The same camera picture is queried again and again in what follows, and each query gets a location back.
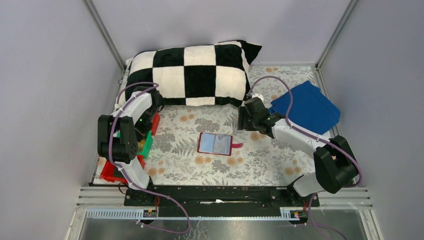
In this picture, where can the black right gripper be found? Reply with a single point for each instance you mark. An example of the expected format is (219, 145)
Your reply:
(243, 118)

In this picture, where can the red leather card holder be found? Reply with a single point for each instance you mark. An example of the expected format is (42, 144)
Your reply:
(216, 144)

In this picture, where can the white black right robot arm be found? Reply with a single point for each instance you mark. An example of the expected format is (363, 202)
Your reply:
(334, 163)

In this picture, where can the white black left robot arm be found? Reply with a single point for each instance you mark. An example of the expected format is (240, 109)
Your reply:
(118, 134)

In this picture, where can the floral patterned table mat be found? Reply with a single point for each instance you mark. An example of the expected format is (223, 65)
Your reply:
(261, 161)

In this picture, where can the black white checkered pillow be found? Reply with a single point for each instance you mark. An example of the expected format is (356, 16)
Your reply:
(202, 75)

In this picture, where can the blue folded cloth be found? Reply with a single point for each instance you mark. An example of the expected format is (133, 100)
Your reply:
(312, 110)

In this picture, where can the red plastic bin far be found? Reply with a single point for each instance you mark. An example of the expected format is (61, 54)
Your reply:
(155, 123)

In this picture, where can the red plastic bin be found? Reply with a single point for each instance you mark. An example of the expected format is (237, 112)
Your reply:
(155, 123)
(110, 173)

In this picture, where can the green plastic bin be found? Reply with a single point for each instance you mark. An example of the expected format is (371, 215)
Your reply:
(144, 146)

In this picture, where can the red plastic bin near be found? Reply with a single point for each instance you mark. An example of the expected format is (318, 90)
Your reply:
(110, 173)

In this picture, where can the grey slotted cable duct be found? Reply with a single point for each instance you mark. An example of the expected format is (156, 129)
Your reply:
(218, 214)

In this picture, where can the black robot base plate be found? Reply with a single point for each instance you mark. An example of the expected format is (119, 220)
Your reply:
(185, 197)

